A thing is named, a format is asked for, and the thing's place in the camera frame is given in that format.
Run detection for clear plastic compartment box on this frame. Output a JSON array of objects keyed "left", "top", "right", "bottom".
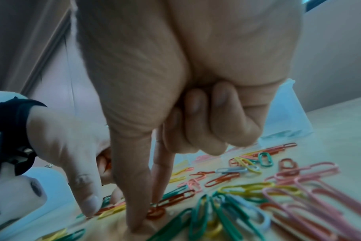
[{"left": 168, "top": 79, "right": 315, "bottom": 166}]

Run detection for teal framed window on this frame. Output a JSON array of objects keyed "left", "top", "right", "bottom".
[{"left": 302, "top": 0, "right": 328, "bottom": 12}]

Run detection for person's left hand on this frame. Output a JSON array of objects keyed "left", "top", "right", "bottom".
[{"left": 26, "top": 109, "right": 125, "bottom": 217}]

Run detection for black left wristband white markers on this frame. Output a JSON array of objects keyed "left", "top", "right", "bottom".
[{"left": 0, "top": 90, "right": 48, "bottom": 177}]

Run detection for person's right hand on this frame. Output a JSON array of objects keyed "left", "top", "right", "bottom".
[{"left": 75, "top": 0, "right": 303, "bottom": 233}]

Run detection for red paper clip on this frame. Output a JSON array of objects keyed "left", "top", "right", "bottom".
[{"left": 146, "top": 206, "right": 167, "bottom": 220}]

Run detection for pile of coloured paper clips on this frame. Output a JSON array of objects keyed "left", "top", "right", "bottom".
[{"left": 34, "top": 142, "right": 361, "bottom": 241}]

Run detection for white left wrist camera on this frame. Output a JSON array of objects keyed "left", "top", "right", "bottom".
[{"left": 0, "top": 166, "right": 48, "bottom": 228}]

